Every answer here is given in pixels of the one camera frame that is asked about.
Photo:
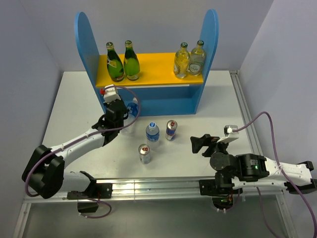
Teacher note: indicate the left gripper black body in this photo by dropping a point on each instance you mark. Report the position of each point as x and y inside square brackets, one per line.
[120, 124]

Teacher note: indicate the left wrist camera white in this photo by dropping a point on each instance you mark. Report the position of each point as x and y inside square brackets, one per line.
[110, 94]

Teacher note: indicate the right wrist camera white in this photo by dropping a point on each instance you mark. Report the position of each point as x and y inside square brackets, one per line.
[229, 134]

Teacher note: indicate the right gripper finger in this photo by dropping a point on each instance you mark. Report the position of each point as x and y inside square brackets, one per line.
[207, 137]
[197, 144]

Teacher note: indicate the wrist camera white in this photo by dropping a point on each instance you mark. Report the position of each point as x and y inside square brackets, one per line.
[110, 94]
[229, 134]

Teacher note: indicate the blue and yellow wooden shelf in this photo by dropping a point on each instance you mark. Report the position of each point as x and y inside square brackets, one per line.
[160, 92]

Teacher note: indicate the yellow drink glass bottle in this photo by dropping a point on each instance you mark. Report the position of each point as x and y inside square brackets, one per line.
[181, 61]

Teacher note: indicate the aluminium rail frame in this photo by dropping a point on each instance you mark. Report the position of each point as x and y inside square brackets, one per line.
[162, 199]

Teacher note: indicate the green glass bottle back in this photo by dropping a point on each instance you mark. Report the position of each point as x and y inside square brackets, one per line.
[114, 64]

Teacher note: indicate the water bottle blue label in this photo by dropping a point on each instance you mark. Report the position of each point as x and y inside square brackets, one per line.
[133, 108]
[152, 135]

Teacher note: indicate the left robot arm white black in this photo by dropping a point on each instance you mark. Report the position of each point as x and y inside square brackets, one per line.
[45, 171]

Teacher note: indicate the clear drink glass bottle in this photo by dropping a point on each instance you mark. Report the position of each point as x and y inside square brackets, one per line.
[197, 59]

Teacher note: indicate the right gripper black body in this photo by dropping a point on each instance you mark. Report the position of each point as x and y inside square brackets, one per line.
[215, 146]

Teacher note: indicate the red bull can back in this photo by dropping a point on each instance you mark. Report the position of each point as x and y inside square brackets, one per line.
[171, 127]

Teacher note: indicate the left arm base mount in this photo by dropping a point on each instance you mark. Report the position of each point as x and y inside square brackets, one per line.
[99, 193]

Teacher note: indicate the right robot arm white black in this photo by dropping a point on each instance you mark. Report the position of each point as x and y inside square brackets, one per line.
[235, 174]

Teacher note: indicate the silver can front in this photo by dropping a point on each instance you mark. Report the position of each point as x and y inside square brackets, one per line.
[144, 153]

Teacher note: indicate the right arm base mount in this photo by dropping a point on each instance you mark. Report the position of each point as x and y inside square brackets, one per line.
[224, 196]

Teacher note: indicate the green glass bottle front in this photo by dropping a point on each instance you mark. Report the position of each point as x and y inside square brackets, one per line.
[131, 63]

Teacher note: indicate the green glass bottle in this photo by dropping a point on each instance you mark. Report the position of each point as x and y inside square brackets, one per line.
[131, 63]
[114, 64]

